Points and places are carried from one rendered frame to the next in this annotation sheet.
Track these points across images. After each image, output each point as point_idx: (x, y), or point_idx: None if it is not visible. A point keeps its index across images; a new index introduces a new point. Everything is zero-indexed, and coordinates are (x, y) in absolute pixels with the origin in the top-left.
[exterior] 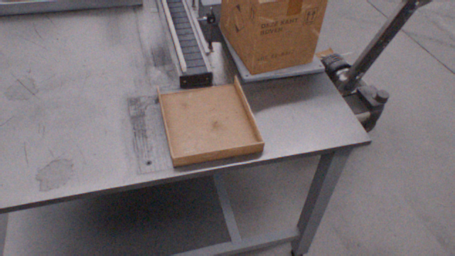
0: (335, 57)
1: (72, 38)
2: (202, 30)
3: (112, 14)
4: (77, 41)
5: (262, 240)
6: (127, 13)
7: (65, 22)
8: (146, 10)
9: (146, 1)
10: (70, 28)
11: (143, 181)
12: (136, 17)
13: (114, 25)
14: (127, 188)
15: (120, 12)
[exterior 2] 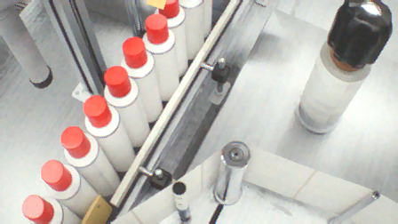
0: (19, 8)
1: (394, 13)
2: None
3: (327, 26)
4: (389, 4)
5: None
6: (305, 17)
7: (395, 48)
8: (274, 7)
9: (260, 26)
10: (393, 33)
11: None
12: (297, 1)
13: (335, 3)
14: None
15: (314, 24)
